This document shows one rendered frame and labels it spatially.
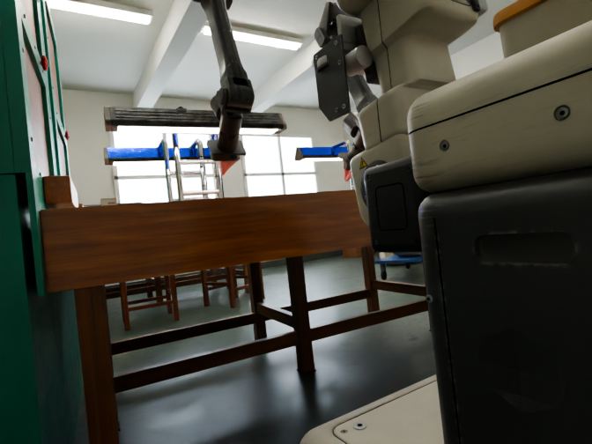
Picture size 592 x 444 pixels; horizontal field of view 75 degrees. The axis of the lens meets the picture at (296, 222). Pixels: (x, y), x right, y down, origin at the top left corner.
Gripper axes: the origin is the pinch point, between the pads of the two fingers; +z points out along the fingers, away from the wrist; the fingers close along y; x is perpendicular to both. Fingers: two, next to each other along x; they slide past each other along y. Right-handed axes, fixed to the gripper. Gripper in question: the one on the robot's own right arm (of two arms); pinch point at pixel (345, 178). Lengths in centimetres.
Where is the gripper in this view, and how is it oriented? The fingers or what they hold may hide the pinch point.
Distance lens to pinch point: 138.9
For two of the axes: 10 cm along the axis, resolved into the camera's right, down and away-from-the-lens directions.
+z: -2.6, 7.0, 6.7
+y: -8.9, 1.0, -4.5
